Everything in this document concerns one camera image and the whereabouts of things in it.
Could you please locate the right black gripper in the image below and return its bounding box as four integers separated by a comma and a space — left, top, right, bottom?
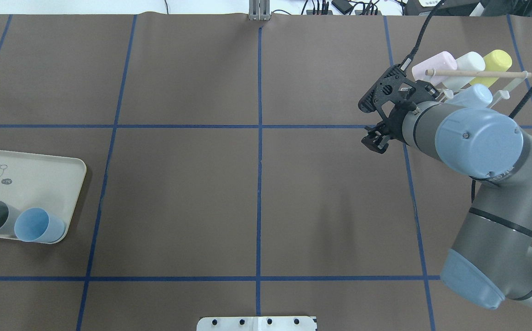
361, 103, 419, 154

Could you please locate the pink ikea cup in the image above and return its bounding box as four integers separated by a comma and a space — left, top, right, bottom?
412, 51, 458, 86

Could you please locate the white ikea cup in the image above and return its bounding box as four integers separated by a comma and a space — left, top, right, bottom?
442, 51, 485, 91

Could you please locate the yellow ikea cup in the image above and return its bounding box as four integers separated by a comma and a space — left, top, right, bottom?
470, 50, 513, 88

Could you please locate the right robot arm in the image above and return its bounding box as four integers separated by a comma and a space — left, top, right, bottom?
362, 102, 532, 309

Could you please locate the light blue ikea cup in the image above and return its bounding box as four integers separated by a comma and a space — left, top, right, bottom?
14, 207, 67, 244

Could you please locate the cream serving tray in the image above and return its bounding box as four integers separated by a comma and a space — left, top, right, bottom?
0, 150, 87, 245

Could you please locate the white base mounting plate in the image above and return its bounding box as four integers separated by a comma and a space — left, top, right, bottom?
196, 316, 318, 331

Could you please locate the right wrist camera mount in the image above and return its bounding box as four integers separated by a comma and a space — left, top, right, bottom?
357, 64, 440, 120

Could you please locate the black braided right cable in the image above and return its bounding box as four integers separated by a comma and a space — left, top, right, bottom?
399, 0, 532, 203

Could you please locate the white wire cup rack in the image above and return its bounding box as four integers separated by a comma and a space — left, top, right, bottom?
424, 69, 532, 111

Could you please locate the aluminium frame post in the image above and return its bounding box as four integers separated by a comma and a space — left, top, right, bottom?
249, 0, 272, 21

